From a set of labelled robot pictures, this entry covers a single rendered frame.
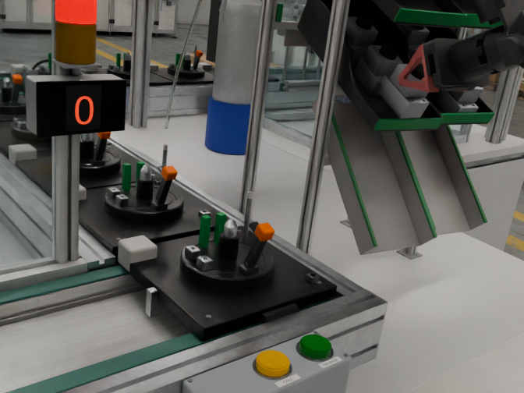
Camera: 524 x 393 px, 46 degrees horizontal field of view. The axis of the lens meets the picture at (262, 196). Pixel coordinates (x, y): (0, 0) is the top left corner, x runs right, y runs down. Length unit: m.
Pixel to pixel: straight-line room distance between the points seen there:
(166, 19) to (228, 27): 8.93
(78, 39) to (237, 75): 1.02
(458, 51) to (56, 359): 0.66
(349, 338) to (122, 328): 0.32
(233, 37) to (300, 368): 1.19
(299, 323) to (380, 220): 0.28
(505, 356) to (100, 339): 0.64
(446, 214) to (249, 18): 0.86
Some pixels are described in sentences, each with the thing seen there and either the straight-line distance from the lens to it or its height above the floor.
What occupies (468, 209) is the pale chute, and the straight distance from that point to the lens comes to 1.21.
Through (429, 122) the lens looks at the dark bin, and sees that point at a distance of 1.02.
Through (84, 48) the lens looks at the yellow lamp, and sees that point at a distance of 0.83.
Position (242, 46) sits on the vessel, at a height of 1.18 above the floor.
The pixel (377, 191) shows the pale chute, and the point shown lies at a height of 1.06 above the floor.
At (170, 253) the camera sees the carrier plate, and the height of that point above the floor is 0.97.
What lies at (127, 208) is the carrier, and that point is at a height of 0.99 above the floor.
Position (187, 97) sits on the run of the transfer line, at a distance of 2.24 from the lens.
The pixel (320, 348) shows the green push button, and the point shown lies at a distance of 0.80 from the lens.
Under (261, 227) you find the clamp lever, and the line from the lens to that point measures 0.85.
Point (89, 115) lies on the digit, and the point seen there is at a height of 1.19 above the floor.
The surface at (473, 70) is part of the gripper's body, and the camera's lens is 0.88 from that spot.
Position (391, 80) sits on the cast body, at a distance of 0.98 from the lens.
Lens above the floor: 1.41
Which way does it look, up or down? 21 degrees down
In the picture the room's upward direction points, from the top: 7 degrees clockwise
